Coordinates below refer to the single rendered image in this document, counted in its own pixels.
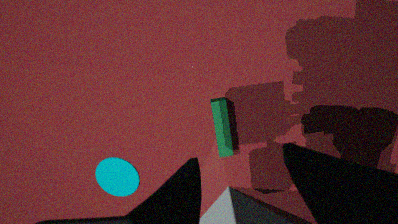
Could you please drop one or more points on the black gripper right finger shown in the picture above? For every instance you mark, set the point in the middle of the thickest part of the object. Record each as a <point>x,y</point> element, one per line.
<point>337,191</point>

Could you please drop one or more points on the green rectangular post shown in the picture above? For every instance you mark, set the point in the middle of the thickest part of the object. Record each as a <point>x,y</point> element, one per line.
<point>222,127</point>

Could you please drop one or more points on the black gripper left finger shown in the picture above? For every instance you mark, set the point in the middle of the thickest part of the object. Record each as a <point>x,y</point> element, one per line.
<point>178,201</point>

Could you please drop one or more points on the cyan circle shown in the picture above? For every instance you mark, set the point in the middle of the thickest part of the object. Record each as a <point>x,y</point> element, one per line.
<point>117,176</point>

